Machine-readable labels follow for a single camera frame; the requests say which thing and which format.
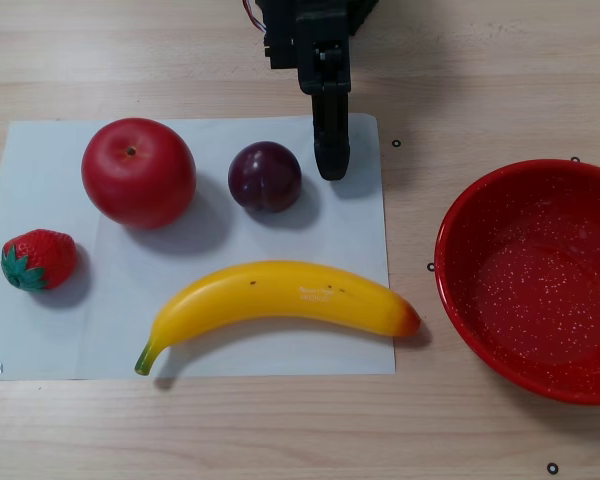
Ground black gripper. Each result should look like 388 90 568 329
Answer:
257 0 354 182

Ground yellow plastic banana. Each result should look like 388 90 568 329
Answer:
134 260 422 377

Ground red speckled bowl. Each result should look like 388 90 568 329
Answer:
434 158 600 406

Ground dark purple plastic plum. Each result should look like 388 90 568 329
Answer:
227 141 303 214

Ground red plastic apple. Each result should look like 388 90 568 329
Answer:
81 117 198 231

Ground white paper sheet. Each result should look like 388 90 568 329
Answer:
0 113 397 382

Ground red plastic strawberry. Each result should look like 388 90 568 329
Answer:
0 228 78 293

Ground white red black servo cable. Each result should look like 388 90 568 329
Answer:
242 0 267 34

